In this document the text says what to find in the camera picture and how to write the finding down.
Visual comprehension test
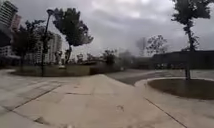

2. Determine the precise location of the low dark hedge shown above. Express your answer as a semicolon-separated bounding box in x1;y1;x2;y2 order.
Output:
89;64;123;76

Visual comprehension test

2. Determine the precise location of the small dark tree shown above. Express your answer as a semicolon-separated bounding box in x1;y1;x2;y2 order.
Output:
102;49;119;67

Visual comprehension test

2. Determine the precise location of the grey asphalt road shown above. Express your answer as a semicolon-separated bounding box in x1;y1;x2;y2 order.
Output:
104;68;214;86

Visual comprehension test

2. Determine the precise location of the pale concrete slab pavement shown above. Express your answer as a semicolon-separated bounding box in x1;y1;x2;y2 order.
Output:
0;68;214;128

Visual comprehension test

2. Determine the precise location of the large leaning tree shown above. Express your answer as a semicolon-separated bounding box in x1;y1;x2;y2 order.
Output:
52;7;95;66

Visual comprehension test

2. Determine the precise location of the grass planting bed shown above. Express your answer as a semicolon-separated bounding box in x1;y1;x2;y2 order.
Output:
10;64;93;78

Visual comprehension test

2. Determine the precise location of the bare thin tree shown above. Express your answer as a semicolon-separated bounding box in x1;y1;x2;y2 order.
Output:
145;34;169;57

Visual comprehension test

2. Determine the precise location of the pale apartment building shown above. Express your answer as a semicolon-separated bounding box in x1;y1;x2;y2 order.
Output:
34;32;64;66

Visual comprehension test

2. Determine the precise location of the street lamp pole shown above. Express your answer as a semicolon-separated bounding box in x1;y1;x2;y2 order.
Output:
40;8;55;77

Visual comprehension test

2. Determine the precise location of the dark round planting bed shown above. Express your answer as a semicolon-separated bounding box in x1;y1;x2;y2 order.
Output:
147;78;214;101

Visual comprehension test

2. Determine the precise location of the dark bushy tree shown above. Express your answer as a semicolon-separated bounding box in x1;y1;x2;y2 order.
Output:
10;19;46;72

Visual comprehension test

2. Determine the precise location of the tall slim tree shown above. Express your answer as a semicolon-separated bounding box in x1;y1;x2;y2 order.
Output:
170;0;214;81

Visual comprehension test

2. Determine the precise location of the tall building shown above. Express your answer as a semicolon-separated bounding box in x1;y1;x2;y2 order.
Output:
0;0;23;58

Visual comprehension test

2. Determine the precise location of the long dark wall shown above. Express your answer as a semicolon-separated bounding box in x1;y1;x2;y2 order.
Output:
134;50;214;70

